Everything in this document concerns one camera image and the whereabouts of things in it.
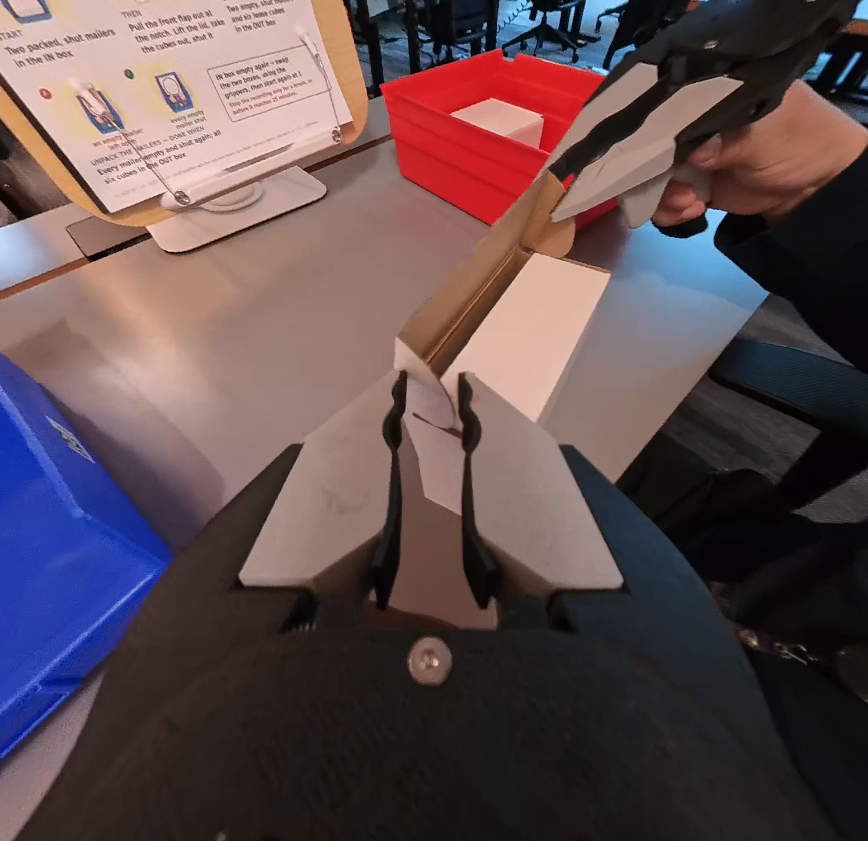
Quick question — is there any white cardboard box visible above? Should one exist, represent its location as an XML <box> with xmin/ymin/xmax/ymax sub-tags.
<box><xmin>393</xmin><ymin>163</ymin><xmax>611</xmax><ymax>517</ymax></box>
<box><xmin>449</xmin><ymin>97</ymin><xmax>545</xmax><ymax>152</ymax></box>

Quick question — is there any row of black chairs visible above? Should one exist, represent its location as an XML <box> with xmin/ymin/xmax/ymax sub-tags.
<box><xmin>407</xmin><ymin>0</ymin><xmax>767</xmax><ymax>69</ymax></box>

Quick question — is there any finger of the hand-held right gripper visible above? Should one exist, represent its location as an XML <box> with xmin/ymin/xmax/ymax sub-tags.
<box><xmin>551</xmin><ymin>74</ymin><xmax>745</xmax><ymax>224</ymax></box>
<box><xmin>548</xmin><ymin>61</ymin><xmax>671</xmax><ymax>182</ymax></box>

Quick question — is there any instruction sheet on stand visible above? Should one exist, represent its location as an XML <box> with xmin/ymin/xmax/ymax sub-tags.
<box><xmin>0</xmin><ymin>0</ymin><xmax>370</xmax><ymax>228</ymax></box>

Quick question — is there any black badge reel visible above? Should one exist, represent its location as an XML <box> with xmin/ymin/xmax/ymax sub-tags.
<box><xmin>736</xmin><ymin>624</ymin><xmax>868</xmax><ymax>679</ymax></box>

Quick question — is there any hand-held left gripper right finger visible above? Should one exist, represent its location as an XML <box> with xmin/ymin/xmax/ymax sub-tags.
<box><xmin>458</xmin><ymin>372</ymin><xmax>625</xmax><ymax>609</ymax></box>

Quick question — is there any person's right hand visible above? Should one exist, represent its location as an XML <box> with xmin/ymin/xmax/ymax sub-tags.
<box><xmin>651</xmin><ymin>80</ymin><xmax>868</xmax><ymax>228</ymax></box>

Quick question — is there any blue plastic bin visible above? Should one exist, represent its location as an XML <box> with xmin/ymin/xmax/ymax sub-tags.
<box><xmin>0</xmin><ymin>353</ymin><xmax>174</xmax><ymax>761</ymax></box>

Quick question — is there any person's right forearm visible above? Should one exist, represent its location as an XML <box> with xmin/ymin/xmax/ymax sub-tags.
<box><xmin>712</xmin><ymin>146</ymin><xmax>868</xmax><ymax>373</ymax></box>

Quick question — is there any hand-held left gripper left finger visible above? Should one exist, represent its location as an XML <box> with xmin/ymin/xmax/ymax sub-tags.
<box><xmin>238</xmin><ymin>370</ymin><xmax>408</xmax><ymax>609</ymax></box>

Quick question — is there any red plastic bin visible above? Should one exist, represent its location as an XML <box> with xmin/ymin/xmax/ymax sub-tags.
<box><xmin>380</xmin><ymin>49</ymin><xmax>621</xmax><ymax>228</ymax></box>

